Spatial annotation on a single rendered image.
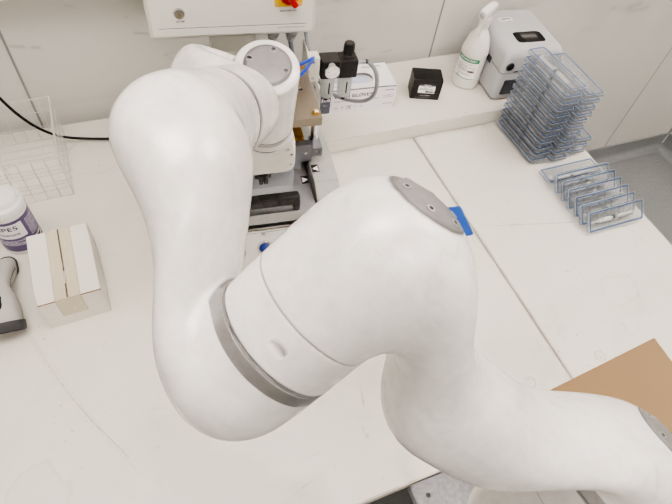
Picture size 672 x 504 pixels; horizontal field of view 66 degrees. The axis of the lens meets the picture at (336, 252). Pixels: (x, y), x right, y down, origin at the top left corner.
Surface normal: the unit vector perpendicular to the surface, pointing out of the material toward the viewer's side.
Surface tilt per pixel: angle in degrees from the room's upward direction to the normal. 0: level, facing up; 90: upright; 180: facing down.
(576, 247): 0
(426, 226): 20
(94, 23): 90
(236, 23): 90
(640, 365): 43
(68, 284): 2
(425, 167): 0
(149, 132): 27
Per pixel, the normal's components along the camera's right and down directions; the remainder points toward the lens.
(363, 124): 0.10, -0.59
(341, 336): 0.11, 0.50
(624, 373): -0.58, -0.29
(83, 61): 0.36, 0.77
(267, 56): 0.15, -0.31
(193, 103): 0.36, -0.51
